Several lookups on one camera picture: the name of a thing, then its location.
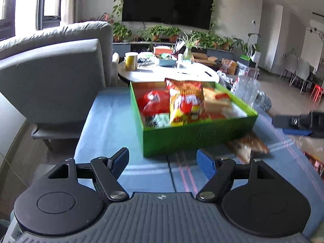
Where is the white green snack packet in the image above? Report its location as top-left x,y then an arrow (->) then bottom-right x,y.
145,113 -> 171,129

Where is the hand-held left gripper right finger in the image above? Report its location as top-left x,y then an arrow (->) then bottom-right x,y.
196,148 -> 274,202

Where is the round white coffee table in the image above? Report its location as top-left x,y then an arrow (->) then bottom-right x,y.
117,63 -> 221,88

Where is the clutter of bags and jars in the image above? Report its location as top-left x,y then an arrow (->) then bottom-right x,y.
216,69 -> 240,90

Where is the red stool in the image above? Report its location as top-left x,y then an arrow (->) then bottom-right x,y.
309,83 -> 324,103

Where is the potted green plant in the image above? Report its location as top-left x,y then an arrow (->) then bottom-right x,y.
111,21 -> 132,43
164,26 -> 182,43
145,26 -> 165,42

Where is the red yellow snack packet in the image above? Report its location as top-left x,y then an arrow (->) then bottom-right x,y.
164,77 -> 205,127

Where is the red snack bag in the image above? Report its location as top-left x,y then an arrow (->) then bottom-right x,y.
139,90 -> 171,116

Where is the blue plastic basket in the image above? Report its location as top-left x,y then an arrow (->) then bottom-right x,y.
154,56 -> 178,67

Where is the orange snack packet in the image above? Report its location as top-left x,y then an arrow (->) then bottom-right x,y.
202,87 -> 233,103

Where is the open brown cardboard box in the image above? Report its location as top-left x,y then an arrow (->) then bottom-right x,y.
191,52 -> 218,65

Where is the black wall television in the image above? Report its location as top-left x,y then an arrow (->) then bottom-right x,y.
121,0 -> 216,30

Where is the black framed window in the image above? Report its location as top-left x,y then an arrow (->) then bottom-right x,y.
0,0 -> 64,41

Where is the green trailing vine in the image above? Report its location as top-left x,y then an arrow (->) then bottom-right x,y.
111,0 -> 218,31

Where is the grey sofa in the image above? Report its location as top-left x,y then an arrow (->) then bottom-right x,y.
0,20 -> 120,148

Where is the clear plastic bag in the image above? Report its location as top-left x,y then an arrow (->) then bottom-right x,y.
232,75 -> 272,112

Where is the green cardboard box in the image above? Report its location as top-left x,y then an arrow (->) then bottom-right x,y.
130,80 -> 259,158

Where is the red flower plant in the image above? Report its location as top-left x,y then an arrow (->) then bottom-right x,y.
78,12 -> 114,26

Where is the yellow tin can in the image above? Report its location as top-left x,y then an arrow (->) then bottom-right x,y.
124,52 -> 139,71

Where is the brown snack packet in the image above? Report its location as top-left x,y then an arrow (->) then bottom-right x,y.
227,134 -> 270,164

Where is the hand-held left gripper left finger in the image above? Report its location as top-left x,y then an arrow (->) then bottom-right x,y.
48,147 -> 130,202

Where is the black ring wall lamp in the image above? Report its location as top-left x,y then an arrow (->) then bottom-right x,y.
305,25 -> 324,42

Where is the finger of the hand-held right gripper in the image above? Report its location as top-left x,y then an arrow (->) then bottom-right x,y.
282,129 -> 312,136
272,115 -> 301,129

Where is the beige curtain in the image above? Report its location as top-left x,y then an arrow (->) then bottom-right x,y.
60,0 -> 78,26

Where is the dark red snack packet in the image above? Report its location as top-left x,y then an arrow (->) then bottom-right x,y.
302,142 -> 324,181

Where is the glass vase with spider plant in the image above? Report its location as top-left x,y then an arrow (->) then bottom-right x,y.
177,32 -> 201,63

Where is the clear plastic storage bin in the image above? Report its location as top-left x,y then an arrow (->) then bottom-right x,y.
237,63 -> 260,79

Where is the grey dining chair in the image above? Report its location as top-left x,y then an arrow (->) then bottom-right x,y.
294,58 -> 314,95
279,54 -> 299,86

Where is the tall plant in white pot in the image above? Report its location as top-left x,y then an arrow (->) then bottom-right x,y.
232,32 -> 262,64

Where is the blue striped tablecloth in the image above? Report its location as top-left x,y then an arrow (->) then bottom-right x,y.
73,87 -> 324,234

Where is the orange printed cardboard box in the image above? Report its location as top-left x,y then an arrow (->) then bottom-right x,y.
221,58 -> 239,76

